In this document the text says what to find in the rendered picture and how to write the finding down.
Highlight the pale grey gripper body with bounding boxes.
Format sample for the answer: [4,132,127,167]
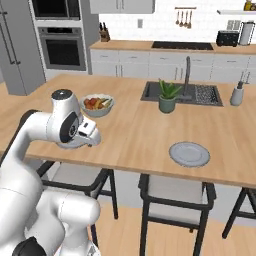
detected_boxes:
[65,128,102,150]

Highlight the grey bowl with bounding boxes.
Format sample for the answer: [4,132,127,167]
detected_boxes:
[79,93,116,119]

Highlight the red-brown sausage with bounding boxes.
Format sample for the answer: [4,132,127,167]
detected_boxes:
[83,98,96,110]

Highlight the yellow bun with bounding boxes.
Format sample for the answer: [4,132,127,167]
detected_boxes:
[94,97,112,110]

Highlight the grey round plate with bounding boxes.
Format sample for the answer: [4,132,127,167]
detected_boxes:
[168,141,212,169]

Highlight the black stool with grey seat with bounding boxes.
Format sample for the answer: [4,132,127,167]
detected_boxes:
[137,173,217,256]
[221,186,256,240]
[35,160,120,248]

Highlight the grey base cupboards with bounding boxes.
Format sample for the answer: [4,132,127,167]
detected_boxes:
[89,48,256,85]

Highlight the green plant in grey pot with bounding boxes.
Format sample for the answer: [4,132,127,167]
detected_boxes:
[157,78,184,115]

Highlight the brown knife block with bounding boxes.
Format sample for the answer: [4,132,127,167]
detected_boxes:
[98,21,111,43]

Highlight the grey fridge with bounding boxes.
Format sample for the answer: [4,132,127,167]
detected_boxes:
[0,0,47,97]

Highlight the grey tap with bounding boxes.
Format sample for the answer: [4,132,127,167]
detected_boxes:
[180,55,194,101]

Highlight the dark sink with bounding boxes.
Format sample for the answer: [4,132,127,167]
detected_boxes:
[140,81,224,108]

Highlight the black hob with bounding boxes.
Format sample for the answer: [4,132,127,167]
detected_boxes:
[151,40,215,52]

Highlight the steel microwave oven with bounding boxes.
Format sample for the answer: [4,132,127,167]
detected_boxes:
[31,0,82,21]

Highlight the grey pot with tools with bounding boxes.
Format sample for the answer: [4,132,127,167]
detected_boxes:
[229,71,251,107]

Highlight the black toaster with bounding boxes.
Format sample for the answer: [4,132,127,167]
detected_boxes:
[215,29,240,48]

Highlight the yellow bottle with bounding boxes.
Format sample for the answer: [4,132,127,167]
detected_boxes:
[243,0,256,12]

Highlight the grey wall cupboards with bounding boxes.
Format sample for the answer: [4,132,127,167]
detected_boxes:
[88,0,156,15]

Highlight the grey double wall socket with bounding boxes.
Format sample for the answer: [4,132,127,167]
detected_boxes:
[226,19,242,31]

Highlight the white wall shelf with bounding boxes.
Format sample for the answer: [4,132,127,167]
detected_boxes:
[216,9,256,16]

